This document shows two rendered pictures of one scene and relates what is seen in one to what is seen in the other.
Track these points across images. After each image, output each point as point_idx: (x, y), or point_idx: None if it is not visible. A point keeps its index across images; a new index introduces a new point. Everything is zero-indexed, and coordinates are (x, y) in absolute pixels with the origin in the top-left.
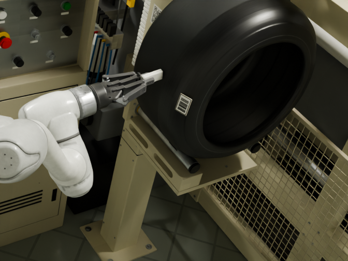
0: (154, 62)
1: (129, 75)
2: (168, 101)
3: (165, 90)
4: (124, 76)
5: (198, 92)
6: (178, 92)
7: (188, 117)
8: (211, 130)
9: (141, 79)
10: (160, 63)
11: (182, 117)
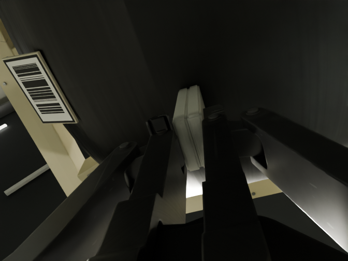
0: (264, 92)
1: (262, 165)
2: (81, 55)
3: (127, 78)
4: (279, 179)
5: (66, 128)
6: (85, 117)
7: (8, 33)
8: None
9: (202, 147)
10: (233, 114)
11: (11, 21)
